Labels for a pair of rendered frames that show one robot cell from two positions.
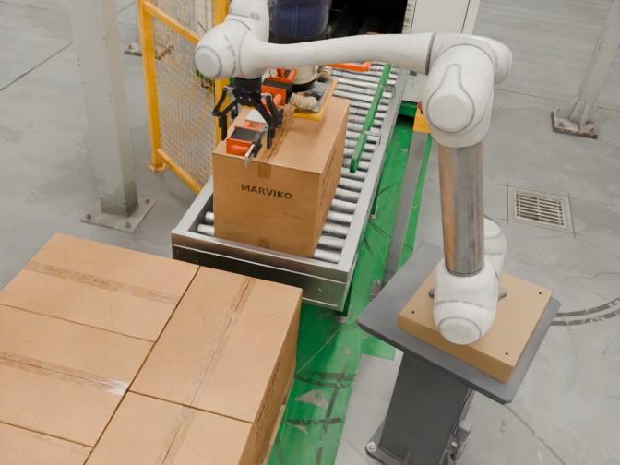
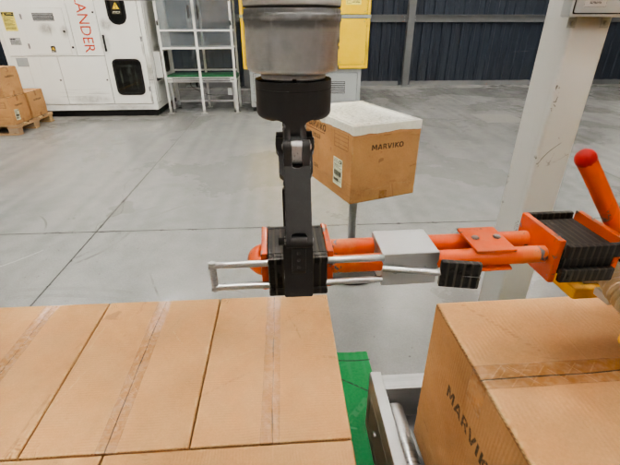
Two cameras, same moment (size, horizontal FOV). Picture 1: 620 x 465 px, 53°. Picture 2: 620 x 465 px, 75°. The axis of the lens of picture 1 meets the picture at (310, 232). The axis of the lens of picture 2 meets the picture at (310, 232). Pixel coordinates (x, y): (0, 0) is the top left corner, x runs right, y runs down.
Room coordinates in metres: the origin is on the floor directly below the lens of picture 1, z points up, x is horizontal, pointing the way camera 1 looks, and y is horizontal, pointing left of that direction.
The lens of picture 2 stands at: (1.47, -0.20, 1.46)
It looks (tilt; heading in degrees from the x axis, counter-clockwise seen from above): 28 degrees down; 76
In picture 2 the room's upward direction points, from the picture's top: straight up
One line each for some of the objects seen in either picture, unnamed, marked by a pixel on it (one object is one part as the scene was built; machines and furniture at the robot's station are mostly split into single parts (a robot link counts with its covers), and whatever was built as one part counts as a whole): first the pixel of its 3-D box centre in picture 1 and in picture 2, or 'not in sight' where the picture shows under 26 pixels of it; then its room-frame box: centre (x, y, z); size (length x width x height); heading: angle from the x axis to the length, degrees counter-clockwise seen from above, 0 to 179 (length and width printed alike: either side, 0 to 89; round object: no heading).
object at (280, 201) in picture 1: (284, 167); (614, 445); (2.14, 0.13, 0.75); 0.60 x 0.40 x 0.40; 171
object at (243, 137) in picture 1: (243, 141); (295, 254); (1.56, 0.22, 1.20); 0.08 x 0.07 x 0.05; 171
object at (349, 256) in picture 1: (384, 142); not in sight; (2.87, -0.34, 0.50); 2.31 x 0.05 x 0.19; 170
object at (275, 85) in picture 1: (276, 90); (565, 244); (1.90, 0.16, 1.20); 0.10 x 0.08 x 0.06; 81
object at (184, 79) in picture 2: not in sight; (205, 91); (1.45, 7.82, 0.32); 1.25 x 0.52 x 0.63; 170
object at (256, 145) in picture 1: (265, 136); (345, 276); (1.60, 0.16, 1.20); 0.31 x 0.03 x 0.05; 171
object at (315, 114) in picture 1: (316, 92); not in sight; (2.13, 0.03, 1.10); 0.34 x 0.10 x 0.05; 171
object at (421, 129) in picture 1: (403, 212); not in sight; (2.25, -0.41, 0.50); 0.07 x 0.07 x 1.00; 80
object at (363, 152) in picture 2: not in sight; (356, 148); (2.27, 1.93, 0.82); 0.60 x 0.40 x 0.40; 100
